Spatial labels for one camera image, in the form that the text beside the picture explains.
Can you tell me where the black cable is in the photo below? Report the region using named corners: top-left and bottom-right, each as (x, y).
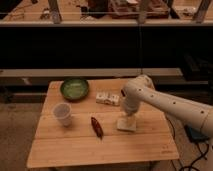
top-left (169, 120), bottom-right (213, 171)

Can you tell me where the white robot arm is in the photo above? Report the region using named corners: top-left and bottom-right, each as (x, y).
top-left (122, 75), bottom-right (213, 138)

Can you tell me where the white patterned box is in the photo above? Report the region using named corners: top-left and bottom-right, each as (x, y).
top-left (96, 92), bottom-right (120, 106)

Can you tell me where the red chili pepper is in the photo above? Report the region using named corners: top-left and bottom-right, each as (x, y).
top-left (91, 117), bottom-right (103, 138)

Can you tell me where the long wooden shelf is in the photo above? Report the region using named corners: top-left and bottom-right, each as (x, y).
top-left (0, 0), bottom-right (213, 26)

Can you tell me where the green ceramic bowl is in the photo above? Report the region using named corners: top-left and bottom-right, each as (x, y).
top-left (60, 78), bottom-right (89, 101)

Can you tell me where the brown tray on shelf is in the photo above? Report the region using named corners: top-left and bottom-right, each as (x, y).
top-left (108, 0), bottom-right (169, 19)

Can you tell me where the white sponge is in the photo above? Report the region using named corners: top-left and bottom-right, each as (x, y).
top-left (117, 118), bottom-right (136, 132)

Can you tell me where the translucent white cup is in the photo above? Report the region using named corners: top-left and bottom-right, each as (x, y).
top-left (52, 103), bottom-right (71, 127)

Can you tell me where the black power adapter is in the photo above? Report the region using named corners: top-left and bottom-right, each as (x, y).
top-left (184, 125), bottom-right (208, 143)

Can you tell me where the wooden folding table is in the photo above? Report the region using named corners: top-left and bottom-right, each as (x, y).
top-left (27, 79), bottom-right (179, 168)

